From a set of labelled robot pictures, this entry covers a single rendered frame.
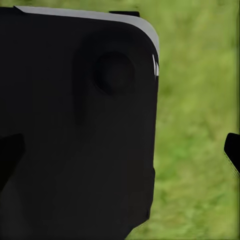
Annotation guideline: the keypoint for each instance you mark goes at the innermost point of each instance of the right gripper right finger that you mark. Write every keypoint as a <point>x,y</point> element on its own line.
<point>232,149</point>

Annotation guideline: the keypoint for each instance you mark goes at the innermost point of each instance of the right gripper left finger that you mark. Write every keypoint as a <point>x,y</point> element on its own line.
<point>12,149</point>

